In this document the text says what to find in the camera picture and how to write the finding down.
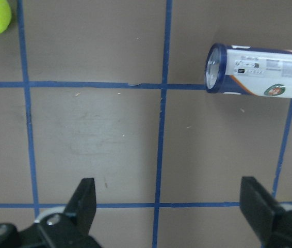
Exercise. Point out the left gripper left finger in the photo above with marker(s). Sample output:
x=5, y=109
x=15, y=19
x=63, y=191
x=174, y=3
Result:
x=67, y=228

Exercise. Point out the white blue tennis ball can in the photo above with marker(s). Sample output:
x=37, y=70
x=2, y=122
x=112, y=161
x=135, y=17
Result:
x=245, y=70

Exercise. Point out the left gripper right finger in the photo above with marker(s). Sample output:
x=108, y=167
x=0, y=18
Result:
x=270, y=220

